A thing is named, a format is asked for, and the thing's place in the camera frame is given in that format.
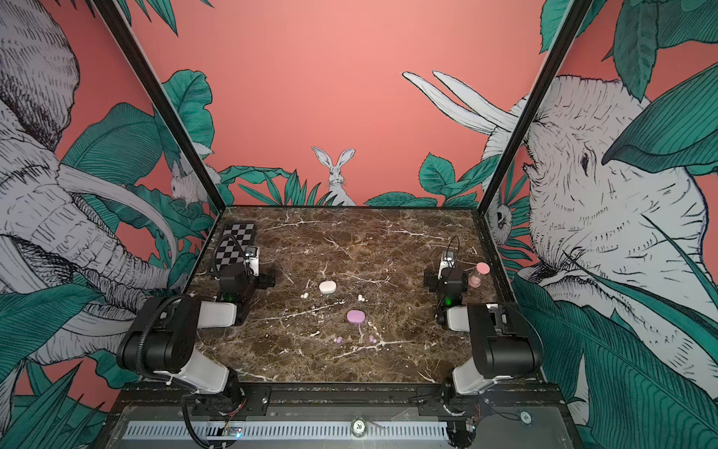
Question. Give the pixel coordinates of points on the black left frame post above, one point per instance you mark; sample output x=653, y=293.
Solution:
x=116, y=22

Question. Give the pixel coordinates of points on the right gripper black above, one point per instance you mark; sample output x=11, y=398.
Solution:
x=429, y=280

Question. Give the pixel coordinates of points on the black white checkerboard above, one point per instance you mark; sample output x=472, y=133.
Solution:
x=230, y=249

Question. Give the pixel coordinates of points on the black right frame post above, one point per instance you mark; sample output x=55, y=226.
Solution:
x=573, y=19

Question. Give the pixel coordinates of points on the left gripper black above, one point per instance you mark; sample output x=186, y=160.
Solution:
x=265, y=280

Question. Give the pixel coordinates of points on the black frame post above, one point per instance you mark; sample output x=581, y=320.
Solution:
x=573, y=19
x=116, y=22

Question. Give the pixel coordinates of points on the white perforated cable duct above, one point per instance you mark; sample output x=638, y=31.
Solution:
x=255, y=431

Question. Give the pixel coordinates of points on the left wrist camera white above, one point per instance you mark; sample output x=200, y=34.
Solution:
x=251, y=259

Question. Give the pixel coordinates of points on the white earbud charging case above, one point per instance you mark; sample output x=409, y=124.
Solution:
x=328, y=287

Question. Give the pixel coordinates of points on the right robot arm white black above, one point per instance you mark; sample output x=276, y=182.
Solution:
x=503, y=343

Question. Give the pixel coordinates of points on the pink earbud charging case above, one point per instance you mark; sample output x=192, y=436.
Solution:
x=356, y=317

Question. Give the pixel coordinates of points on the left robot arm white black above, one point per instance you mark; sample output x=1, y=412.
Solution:
x=161, y=343

